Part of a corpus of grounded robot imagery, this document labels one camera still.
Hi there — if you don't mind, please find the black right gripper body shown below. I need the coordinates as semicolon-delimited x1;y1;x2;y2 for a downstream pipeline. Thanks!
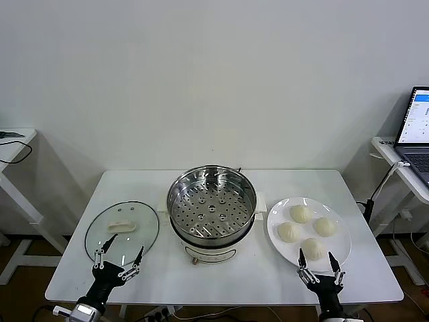
306;275;343;313

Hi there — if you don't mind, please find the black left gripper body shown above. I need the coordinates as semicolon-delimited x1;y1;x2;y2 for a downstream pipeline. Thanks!
76;260;127;311

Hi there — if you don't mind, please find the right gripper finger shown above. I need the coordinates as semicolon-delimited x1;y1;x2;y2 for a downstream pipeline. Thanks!
297;247;320;285
327;251;346;288

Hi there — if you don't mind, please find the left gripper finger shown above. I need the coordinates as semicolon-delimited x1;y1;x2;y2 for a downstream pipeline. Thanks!
93;233;119;269
119;246;145;280

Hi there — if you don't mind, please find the white steamed baozi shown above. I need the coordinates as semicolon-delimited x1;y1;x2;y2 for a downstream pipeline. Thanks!
289;204;314;223
312;217;337;237
302;237;326;261
277;221;300;243

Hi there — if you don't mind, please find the glass lid with cream handle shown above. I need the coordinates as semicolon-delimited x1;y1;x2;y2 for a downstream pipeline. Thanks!
84;200;160;268

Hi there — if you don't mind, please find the white round plate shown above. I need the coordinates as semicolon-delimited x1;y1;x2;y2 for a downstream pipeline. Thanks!
267;197;353;272

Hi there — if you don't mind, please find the white power strip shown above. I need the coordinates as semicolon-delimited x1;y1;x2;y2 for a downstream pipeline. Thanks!
147;305;184;319

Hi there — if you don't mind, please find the white side table with laptop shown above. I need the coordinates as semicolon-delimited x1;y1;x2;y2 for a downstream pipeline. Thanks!
370;136;429;286

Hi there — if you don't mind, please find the grey open laptop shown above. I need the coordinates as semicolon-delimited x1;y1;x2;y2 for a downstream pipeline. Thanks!
393;86;429;187

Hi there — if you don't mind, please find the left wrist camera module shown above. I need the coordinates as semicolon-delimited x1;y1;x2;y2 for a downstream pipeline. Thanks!
52;305;73;319

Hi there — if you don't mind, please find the black cable with plug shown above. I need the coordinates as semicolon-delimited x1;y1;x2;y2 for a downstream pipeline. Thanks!
357;164;396;224

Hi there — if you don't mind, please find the white laptop charging cable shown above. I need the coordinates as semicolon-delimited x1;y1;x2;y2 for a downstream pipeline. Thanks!
378;161;410;199

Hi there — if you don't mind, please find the thin black looped cable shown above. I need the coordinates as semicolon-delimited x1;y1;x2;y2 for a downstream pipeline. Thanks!
0;140;34;164

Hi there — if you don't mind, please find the white side table with cable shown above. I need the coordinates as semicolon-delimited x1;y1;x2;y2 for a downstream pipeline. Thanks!
0;127;68;286

